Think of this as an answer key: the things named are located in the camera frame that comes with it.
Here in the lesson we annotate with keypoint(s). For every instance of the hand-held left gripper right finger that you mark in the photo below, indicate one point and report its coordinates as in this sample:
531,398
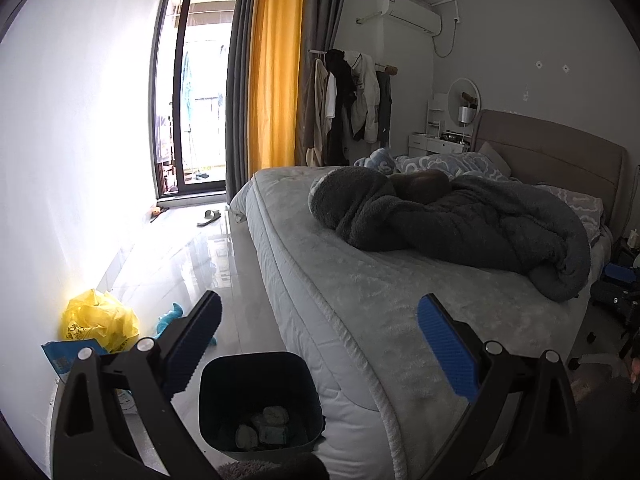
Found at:
447,355

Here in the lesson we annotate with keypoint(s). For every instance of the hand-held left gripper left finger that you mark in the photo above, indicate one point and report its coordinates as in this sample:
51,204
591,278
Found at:
192,355

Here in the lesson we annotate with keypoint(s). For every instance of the black trash bin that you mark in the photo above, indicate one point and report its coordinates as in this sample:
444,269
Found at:
280,380

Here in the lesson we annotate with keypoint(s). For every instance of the blue tissue pack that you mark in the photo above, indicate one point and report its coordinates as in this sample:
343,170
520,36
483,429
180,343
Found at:
272,434

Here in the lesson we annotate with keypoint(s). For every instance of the teal cloth toy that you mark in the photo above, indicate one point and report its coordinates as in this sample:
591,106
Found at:
170,317

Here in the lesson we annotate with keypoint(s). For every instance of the yellow plastic bag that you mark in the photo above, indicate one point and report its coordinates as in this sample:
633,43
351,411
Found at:
95,320

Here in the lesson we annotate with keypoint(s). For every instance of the dark grey fleece blanket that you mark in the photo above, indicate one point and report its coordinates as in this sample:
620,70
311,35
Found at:
475,230

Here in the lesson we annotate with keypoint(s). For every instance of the blue printed packet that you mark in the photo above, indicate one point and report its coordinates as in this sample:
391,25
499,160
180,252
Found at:
60,360

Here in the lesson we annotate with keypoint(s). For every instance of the grey slipper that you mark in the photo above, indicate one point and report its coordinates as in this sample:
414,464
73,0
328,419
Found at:
209,217

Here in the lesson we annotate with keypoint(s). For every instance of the dark fleece garment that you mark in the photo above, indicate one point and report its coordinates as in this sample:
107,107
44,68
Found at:
280,470

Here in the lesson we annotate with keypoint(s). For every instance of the small orange object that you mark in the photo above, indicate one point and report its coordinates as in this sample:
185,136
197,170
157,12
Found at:
157,211

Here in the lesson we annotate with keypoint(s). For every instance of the brown pillow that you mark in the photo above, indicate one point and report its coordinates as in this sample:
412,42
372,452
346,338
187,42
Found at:
420,185

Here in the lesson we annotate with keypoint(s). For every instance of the blue cloud-patterned duvet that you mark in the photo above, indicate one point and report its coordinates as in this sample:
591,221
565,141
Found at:
430,162

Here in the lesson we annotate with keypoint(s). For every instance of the cloud-patterned pillow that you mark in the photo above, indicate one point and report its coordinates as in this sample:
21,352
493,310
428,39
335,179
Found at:
575,205

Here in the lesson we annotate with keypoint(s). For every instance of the beige pillow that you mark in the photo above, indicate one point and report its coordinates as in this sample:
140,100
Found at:
492,157

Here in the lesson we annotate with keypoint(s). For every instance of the white dresser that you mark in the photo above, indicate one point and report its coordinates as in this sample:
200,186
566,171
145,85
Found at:
425,147

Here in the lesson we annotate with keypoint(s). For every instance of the beige headboard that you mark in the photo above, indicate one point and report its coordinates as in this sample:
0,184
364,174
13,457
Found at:
560,160

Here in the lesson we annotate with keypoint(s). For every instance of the white shelf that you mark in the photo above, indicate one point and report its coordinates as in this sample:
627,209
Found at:
435,115

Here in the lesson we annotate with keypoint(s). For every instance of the white table lamp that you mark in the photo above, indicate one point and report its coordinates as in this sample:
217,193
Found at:
465,115

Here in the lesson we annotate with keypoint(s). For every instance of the grey curtain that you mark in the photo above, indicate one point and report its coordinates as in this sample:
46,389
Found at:
237,110
315,20

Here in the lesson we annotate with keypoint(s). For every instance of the white jacket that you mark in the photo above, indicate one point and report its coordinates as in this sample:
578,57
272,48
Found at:
367,105

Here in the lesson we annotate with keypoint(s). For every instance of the round mirror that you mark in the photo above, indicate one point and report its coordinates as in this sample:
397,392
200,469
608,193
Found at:
462,92

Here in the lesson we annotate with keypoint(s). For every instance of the glass balcony door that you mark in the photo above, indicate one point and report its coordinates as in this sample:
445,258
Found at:
200,85

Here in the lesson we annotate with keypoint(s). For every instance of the beige coat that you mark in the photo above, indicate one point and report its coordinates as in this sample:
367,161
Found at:
315,110

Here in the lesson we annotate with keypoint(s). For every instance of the black garment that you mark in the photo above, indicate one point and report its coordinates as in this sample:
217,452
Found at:
342,90

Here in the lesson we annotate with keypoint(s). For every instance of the clothes rack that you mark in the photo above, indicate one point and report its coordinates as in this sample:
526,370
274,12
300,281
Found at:
387,67

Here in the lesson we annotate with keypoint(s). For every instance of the yellow curtain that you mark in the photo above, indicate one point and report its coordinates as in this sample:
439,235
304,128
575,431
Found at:
275,60

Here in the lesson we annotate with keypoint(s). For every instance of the white air conditioner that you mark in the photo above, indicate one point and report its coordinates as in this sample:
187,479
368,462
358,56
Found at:
407,12

